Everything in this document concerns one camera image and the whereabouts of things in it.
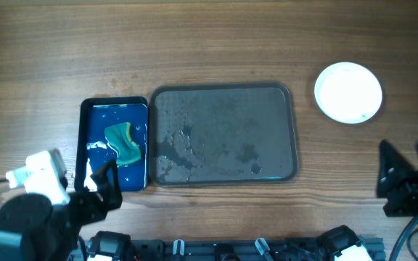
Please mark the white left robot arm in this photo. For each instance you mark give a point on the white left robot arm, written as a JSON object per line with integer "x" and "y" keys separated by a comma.
{"x": 32, "y": 228}

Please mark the green yellow sponge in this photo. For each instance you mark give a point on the green yellow sponge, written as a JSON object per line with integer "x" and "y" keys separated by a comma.
{"x": 119, "y": 139}

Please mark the white plate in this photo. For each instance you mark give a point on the white plate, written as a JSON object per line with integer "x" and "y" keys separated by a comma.
{"x": 348, "y": 93}

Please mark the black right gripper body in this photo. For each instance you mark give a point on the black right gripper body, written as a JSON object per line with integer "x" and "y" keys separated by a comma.
{"x": 401, "y": 190}

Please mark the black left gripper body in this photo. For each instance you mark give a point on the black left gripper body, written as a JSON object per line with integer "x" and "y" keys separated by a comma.
{"x": 82, "y": 204}

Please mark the blue water tray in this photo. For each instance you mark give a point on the blue water tray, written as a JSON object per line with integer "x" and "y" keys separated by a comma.
{"x": 92, "y": 150}

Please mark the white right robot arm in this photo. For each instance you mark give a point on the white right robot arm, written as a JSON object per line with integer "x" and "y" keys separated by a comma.
{"x": 407, "y": 232}

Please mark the dark brown serving tray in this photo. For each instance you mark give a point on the dark brown serving tray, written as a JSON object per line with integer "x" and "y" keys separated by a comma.
{"x": 222, "y": 134}

